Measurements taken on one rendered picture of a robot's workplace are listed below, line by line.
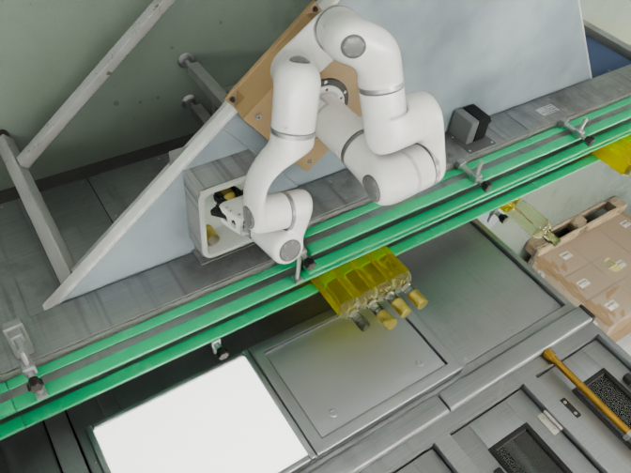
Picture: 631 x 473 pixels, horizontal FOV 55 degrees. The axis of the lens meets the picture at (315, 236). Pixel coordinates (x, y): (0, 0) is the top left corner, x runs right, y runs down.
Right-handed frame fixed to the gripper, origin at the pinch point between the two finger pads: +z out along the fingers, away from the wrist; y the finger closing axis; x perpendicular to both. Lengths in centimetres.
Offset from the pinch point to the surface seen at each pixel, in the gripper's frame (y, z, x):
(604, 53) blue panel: 173, 19, -4
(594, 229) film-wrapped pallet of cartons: 398, 128, -228
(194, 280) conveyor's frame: -11.0, 1.6, -21.2
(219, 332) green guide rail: -10.0, -6.9, -33.0
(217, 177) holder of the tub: -2.8, -2.2, 6.4
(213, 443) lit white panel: -22, -25, -48
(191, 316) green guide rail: -15.9, -5.8, -25.5
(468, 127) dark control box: 79, -1, -3
